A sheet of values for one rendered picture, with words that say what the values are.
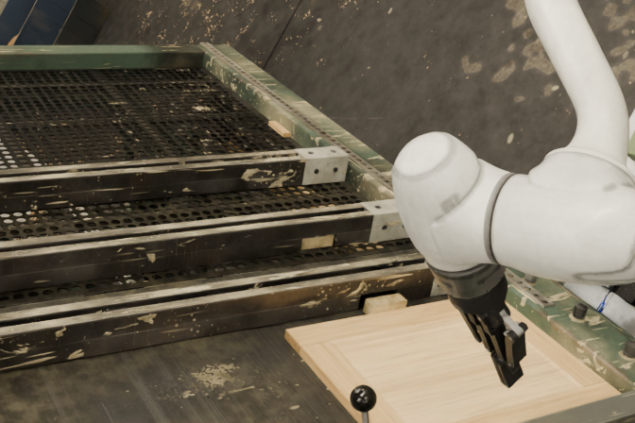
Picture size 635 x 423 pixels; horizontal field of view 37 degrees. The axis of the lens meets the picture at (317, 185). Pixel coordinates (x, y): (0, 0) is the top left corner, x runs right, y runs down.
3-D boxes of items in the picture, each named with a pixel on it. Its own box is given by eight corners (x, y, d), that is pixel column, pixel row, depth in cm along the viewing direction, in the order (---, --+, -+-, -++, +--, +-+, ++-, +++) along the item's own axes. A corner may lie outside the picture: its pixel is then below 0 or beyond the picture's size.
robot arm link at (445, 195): (401, 268, 112) (503, 291, 104) (359, 178, 102) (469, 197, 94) (439, 201, 117) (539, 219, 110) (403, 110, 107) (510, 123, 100)
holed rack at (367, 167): (554, 306, 185) (555, 303, 185) (543, 308, 183) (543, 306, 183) (208, 43, 310) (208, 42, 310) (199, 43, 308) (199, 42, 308)
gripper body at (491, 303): (426, 276, 117) (445, 319, 123) (473, 309, 111) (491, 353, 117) (469, 237, 119) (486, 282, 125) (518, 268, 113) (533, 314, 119)
